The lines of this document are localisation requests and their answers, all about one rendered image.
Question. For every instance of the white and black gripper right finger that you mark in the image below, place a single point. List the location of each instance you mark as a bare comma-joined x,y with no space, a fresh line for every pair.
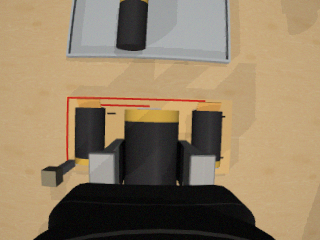
194,167

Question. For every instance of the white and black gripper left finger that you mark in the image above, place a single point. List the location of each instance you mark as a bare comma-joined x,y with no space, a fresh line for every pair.
108,166

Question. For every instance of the black cylinder with yellow top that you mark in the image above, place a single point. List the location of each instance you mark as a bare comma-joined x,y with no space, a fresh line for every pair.
89,132
206,132
132,25
151,138

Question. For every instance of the light grey shallow tray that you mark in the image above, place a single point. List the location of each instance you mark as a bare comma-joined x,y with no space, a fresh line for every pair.
184,30

